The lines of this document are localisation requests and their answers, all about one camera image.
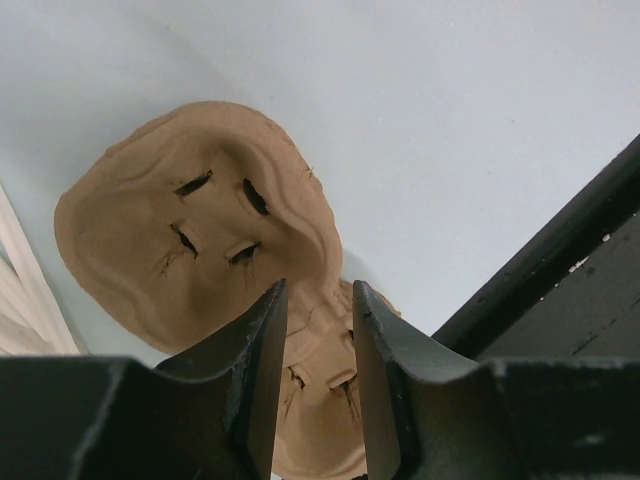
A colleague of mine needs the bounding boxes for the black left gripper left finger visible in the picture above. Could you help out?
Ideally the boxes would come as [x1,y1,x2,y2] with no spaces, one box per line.
[1,281,287,479]

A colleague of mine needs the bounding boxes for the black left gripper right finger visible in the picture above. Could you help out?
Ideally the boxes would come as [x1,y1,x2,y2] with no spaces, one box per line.
[353,281,639,479]

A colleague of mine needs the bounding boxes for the brown pulp cup carrier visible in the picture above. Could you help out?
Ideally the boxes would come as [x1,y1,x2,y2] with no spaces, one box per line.
[53,100,404,479]

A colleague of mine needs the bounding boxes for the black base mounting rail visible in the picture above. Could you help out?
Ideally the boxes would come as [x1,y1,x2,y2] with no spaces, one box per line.
[432,138,639,358]

